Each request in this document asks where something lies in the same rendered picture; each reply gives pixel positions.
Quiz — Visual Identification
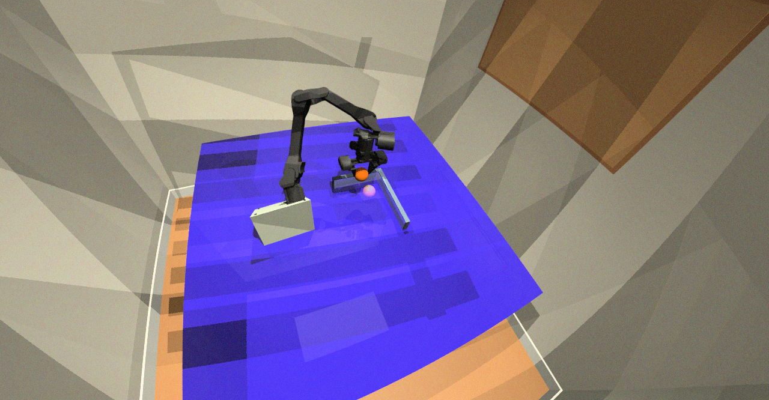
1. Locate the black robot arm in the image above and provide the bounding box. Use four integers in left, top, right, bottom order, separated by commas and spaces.
279, 87, 395, 205

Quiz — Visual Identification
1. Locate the brown ball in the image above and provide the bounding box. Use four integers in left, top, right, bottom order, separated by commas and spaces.
355, 167, 368, 181

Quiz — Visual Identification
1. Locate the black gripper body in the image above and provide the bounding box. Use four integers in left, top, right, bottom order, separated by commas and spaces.
338, 144, 388, 171

